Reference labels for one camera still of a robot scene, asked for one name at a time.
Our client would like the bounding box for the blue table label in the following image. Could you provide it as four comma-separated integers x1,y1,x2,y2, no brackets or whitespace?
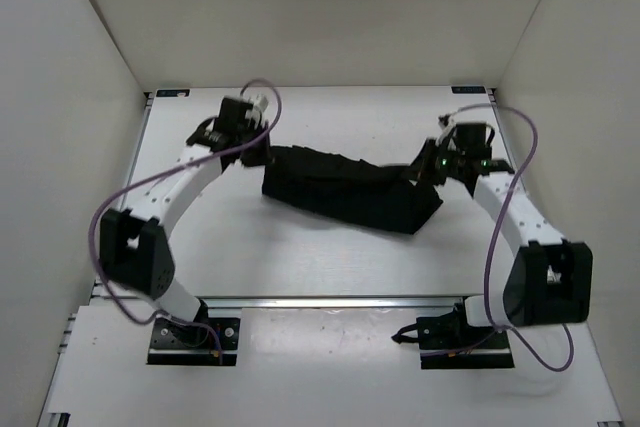
155,89,190,98
451,85,486,95

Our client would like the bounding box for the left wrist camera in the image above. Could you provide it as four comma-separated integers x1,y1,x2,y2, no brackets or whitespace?
245,94,269,130

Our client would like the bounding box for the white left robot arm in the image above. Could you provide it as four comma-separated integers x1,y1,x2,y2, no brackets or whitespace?
99,95,270,345

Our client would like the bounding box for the left blue table label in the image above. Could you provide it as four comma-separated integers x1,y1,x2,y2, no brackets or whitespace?
155,89,190,98

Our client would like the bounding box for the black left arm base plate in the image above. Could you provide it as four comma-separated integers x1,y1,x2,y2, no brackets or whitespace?
147,317,241,367

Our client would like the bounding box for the aluminium front rail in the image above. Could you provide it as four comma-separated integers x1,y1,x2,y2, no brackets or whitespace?
204,296,464,309

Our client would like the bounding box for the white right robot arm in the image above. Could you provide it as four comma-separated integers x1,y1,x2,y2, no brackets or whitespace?
412,138,593,348

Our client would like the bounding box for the black pleated skirt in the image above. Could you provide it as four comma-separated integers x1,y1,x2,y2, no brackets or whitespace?
262,146,443,235

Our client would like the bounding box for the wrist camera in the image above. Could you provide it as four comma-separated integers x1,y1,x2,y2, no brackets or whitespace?
245,94,269,130
437,114,496,155

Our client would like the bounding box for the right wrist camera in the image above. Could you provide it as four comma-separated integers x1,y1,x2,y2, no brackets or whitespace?
437,114,496,155

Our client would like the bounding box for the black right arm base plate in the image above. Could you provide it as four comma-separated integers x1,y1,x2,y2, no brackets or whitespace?
391,305,515,370

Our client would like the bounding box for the right blue table label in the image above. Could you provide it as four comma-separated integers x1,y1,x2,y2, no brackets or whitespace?
451,85,486,95

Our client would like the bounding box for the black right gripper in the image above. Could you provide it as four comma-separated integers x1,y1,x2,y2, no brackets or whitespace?
400,139,464,187

